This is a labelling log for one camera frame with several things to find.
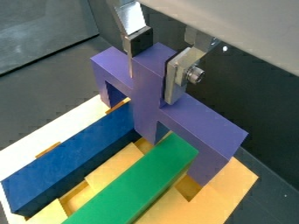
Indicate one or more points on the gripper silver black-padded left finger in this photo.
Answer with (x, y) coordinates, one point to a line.
(134, 32)

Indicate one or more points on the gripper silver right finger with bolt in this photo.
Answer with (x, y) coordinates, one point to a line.
(181, 70)

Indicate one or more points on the purple cross-shaped block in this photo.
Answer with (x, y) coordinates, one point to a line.
(137, 79)

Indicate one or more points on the yellow slotted board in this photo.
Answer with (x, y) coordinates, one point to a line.
(186, 203)

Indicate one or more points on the green long bar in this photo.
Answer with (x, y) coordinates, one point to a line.
(124, 199)

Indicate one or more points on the blue long bar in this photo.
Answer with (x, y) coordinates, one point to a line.
(48, 177)

